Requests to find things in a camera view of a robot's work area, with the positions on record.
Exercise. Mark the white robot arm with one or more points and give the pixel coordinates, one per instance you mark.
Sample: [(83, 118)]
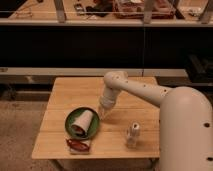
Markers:
[(186, 120)]

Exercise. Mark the wicker basket tray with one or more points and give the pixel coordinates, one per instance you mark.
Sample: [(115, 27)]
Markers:
[(162, 9)]

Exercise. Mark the white gripper tip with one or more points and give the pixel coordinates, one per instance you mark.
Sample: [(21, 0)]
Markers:
[(102, 112)]

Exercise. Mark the green ceramic bowl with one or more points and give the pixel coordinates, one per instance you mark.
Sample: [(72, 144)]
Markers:
[(93, 126)]

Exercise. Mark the white paper cup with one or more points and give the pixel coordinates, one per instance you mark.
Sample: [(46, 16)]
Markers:
[(82, 123)]

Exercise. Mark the black object on shelf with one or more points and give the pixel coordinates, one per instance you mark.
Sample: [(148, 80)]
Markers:
[(101, 9)]

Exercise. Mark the red object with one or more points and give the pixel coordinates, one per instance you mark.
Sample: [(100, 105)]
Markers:
[(78, 147)]

